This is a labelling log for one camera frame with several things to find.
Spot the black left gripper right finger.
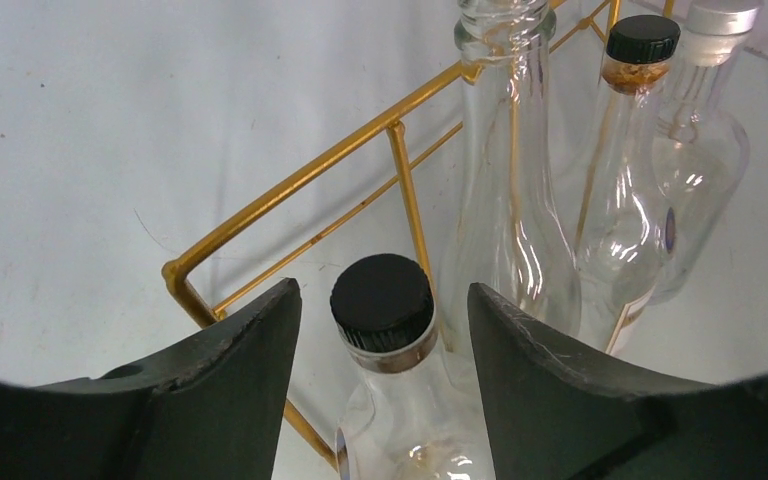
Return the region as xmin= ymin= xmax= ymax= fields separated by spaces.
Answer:
xmin=467 ymin=283 xmax=768 ymax=479

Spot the gold wire wine rack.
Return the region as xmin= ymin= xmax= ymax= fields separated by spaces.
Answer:
xmin=161 ymin=0 xmax=678 ymax=473

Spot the clear bottle black cap front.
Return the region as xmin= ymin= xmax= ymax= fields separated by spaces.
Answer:
xmin=330 ymin=253 xmax=495 ymax=479

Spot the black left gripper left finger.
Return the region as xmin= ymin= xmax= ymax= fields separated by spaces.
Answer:
xmin=0 ymin=278 xmax=302 ymax=479

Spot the clear bottle black cap white label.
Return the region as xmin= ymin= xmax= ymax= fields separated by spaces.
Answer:
xmin=575 ymin=14 xmax=681 ymax=354

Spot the clear bottle black gold label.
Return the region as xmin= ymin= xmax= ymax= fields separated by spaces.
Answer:
xmin=435 ymin=1 xmax=581 ymax=356

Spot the clear bottle silver cap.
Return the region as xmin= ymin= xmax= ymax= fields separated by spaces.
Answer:
xmin=651 ymin=1 xmax=763 ymax=304

